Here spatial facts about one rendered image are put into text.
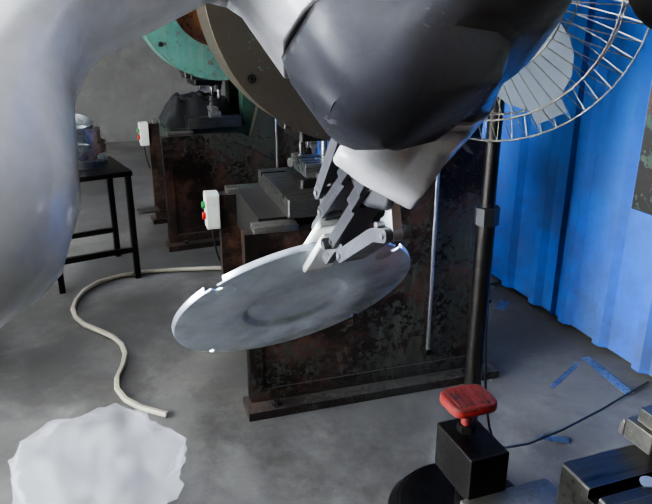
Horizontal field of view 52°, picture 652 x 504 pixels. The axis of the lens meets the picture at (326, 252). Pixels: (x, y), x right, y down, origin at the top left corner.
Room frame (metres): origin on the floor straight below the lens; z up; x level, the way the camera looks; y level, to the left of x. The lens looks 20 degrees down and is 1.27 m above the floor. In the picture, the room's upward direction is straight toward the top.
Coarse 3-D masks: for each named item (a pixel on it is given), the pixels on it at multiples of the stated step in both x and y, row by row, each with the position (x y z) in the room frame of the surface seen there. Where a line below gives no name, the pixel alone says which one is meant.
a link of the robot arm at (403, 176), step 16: (464, 128) 0.45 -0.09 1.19; (432, 144) 0.44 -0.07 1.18; (448, 144) 0.44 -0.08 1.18; (336, 160) 0.43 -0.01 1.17; (352, 160) 0.43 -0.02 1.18; (368, 160) 0.42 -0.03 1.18; (384, 160) 0.43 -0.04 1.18; (400, 160) 0.43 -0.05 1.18; (416, 160) 0.43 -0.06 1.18; (432, 160) 0.43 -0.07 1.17; (448, 160) 0.47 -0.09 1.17; (352, 176) 0.43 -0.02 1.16; (368, 176) 0.42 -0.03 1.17; (384, 176) 0.42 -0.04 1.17; (400, 176) 0.42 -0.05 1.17; (416, 176) 0.43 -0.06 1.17; (432, 176) 0.43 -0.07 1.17; (384, 192) 0.43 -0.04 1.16; (400, 192) 0.42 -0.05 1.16; (416, 192) 0.42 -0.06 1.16
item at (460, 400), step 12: (468, 384) 0.84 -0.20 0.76; (444, 396) 0.81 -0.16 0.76; (456, 396) 0.80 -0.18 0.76; (468, 396) 0.81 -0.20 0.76; (480, 396) 0.81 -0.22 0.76; (492, 396) 0.81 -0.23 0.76; (456, 408) 0.78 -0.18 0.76; (468, 408) 0.78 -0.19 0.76; (480, 408) 0.78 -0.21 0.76; (492, 408) 0.78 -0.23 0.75; (468, 420) 0.80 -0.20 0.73
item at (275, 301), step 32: (288, 256) 0.62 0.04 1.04; (256, 288) 0.65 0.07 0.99; (288, 288) 0.70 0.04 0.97; (320, 288) 0.73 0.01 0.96; (352, 288) 0.74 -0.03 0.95; (384, 288) 0.78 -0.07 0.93; (192, 320) 0.66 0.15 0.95; (224, 320) 0.69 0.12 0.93; (256, 320) 0.74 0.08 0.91; (288, 320) 0.76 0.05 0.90; (320, 320) 0.80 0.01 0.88
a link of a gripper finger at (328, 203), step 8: (344, 176) 0.56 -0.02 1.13; (336, 184) 0.58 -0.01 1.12; (344, 184) 0.57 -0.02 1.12; (352, 184) 0.57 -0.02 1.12; (328, 192) 0.60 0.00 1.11; (336, 192) 0.58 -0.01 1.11; (344, 192) 0.58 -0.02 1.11; (328, 200) 0.60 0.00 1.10; (336, 200) 0.59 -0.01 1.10; (344, 200) 0.59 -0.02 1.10; (320, 208) 0.61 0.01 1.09; (328, 208) 0.60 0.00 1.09; (336, 208) 0.60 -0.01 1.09; (344, 208) 0.61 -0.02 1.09; (320, 216) 0.61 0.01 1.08
